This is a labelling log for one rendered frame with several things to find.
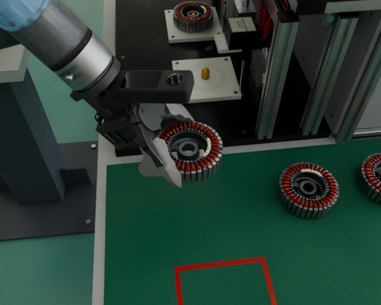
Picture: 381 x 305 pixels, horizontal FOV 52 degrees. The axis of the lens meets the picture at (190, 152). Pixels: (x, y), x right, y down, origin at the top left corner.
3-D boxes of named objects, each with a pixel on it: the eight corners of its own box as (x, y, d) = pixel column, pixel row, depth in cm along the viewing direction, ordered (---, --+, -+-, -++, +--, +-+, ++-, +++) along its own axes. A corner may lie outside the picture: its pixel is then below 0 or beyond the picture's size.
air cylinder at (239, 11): (236, 30, 110) (238, 13, 106) (231, 16, 115) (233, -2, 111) (254, 29, 111) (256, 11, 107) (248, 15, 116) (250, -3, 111)
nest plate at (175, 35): (169, 43, 107) (169, 39, 106) (164, 13, 116) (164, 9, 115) (223, 39, 108) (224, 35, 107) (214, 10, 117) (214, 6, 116)
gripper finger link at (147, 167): (158, 192, 64) (133, 141, 62) (187, 185, 61) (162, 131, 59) (147, 201, 61) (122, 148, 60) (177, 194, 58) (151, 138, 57)
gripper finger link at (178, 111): (171, 117, 73) (136, 108, 65) (196, 106, 69) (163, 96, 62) (173, 133, 72) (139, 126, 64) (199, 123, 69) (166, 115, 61)
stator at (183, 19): (177, 36, 107) (177, 23, 104) (169, 14, 114) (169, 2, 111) (217, 30, 108) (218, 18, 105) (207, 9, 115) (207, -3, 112)
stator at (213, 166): (147, 179, 63) (145, 165, 60) (163, 129, 70) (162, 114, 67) (216, 190, 62) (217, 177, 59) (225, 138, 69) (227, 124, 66)
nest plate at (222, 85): (178, 104, 91) (177, 100, 90) (172, 64, 101) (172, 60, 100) (241, 99, 92) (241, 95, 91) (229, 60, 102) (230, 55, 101)
